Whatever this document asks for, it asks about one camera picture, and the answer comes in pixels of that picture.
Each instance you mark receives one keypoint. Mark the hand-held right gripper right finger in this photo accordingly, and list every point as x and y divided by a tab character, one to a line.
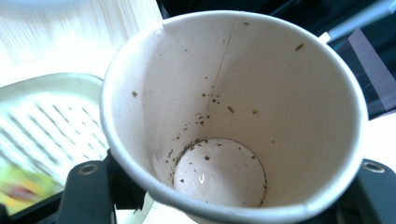
381	196

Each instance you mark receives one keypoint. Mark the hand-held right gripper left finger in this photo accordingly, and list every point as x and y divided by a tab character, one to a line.
87	196

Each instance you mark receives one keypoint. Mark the yellow tea bag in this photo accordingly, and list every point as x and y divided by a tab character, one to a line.
21	189

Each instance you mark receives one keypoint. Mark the beige canister with perforated strainer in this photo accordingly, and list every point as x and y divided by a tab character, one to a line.
46	93

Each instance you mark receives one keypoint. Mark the brown paper cup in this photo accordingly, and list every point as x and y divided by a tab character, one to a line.
249	93

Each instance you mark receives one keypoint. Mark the pale grey bar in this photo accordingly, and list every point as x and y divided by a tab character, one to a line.
364	18

